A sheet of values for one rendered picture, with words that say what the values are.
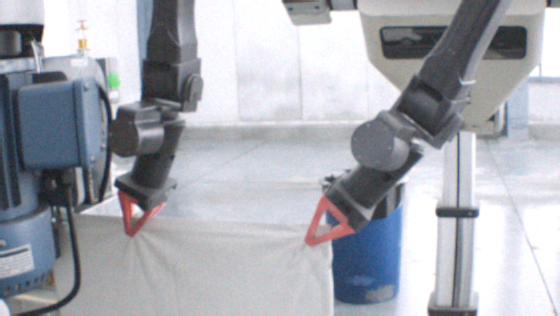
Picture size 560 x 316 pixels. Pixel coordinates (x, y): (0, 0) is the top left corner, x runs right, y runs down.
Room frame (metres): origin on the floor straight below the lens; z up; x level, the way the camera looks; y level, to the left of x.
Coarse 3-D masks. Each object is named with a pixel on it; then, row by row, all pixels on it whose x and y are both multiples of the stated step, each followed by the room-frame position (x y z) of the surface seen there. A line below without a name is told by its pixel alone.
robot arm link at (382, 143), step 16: (400, 96) 0.78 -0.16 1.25; (384, 112) 0.70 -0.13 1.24; (400, 112) 0.80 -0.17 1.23; (368, 128) 0.71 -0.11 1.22; (384, 128) 0.70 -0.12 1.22; (400, 128) 0.69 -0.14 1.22; (416, 128) 0.73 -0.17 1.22; (448, 128) 0.74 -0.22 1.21; (352, 144) 0.71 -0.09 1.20; (368, 144) 0.70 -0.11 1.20; (384, 144) 0.69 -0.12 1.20; (400, 144) 0.70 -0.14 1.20; (432, 144) 0.74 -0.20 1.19; (368, 160) 0.70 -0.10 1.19; (384, 160) 0.69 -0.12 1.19; (400, 160) 0.71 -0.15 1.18
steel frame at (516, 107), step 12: (144, 0) 9.47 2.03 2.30; (144, 12) 9.47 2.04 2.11; (144, 24) 9.47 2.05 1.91; (144, 36) 9.47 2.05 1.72; (144, 48) 9.46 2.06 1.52; (516, 96) 7.74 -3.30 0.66; (516, 108) 7.74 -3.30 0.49; (528, 108) 7.69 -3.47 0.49; (516, 120) 7.74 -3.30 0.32; (504, 132) 8.16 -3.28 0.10; (516, 132) 7.74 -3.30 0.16; (528, 144) 7.63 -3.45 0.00
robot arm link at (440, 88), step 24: (480, 0) 0.69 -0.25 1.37; (504, 0) 0.68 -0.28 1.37; (456, 24) 0.71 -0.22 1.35; (480, 24) 0.69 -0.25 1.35; (456, 48) 0.71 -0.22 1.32; (480, 48) 0.71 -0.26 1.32; (432, 72) 0.74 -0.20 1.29; (456, 72) 0.71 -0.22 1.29; (408, 96) 0.76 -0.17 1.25; (432, 96) 0.75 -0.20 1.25; (456, 96) 0.72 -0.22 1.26; (432, 120) 0.74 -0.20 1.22
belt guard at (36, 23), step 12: (0, 0) 0.53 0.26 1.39; (12, 0) 0.54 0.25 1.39; (24, 0) 0.56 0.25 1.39; (36, 0) 0.58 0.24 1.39; (0, 12) 0.53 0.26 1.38; (12, 12) 0.54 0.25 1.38; (24, 12) 0.56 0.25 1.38; (36, 12) 0.58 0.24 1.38; (0, 24) 0.65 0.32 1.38; (12, 24) 0.67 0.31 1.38; (24, 24) 0.69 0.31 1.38; (36, 24) 0.72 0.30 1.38; (24, 36) 0.92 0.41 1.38; (36, 36) 0.95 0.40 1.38
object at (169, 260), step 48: (96, 240) 0.91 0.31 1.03; (144, 240) 0.88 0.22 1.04; (192, 240) 0.85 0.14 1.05; (240, 240) 0.83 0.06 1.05; (288, 240) 0.82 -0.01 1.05; (96, 288) 0.91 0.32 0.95; (144, 288) 0.89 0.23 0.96; (192, 288) 0.86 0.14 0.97; (240, 288) 0.83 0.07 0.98; (288, 288) 0.82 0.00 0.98
